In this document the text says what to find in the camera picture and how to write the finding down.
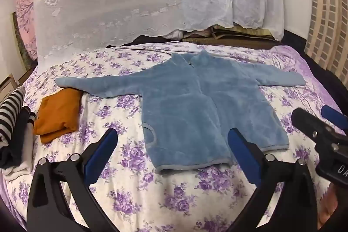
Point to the black folded garment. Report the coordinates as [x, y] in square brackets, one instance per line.
[15, 139]

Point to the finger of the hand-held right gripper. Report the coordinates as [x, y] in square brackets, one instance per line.
[308, 122]
[333, 116]

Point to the wooden cabinet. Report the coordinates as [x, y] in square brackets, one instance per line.
[6, 86]

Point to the black white striped garment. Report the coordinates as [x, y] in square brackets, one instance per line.
[11, 112]

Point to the grey padded garment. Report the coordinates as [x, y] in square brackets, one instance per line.
[174, 35]

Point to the white folded cloth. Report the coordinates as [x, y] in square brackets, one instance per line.
[23, 164]

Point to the pink floral pillow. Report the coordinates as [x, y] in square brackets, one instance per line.
[25, 11]

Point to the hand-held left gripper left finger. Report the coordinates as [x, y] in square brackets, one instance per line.
[102, 149]

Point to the orange folded cloth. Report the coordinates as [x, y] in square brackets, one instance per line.
[58, 115]

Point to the stack of brown folded blankets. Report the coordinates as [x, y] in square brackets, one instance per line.
[231, 32]

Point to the blue fleece jacket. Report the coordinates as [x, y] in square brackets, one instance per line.
[190, 107]

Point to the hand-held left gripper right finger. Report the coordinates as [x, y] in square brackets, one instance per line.
[242, 153]

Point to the purple floral bedsheet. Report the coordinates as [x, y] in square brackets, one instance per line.
[130, 166]

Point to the person's right hand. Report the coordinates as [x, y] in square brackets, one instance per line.
[327, 204]

